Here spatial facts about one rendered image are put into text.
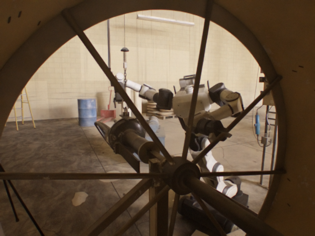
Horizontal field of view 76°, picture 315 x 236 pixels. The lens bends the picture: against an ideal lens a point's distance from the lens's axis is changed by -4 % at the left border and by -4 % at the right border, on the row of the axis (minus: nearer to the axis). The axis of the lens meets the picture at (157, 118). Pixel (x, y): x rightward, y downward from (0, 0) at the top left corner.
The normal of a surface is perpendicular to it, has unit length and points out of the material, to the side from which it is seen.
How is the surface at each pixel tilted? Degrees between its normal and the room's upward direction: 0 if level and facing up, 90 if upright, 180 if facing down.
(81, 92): 90
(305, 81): 122
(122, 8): 90
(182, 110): 105
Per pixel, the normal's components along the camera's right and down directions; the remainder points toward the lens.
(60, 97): 0.43, 0.14
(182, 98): -0.33, -0.37
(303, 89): -0.79, 0.54
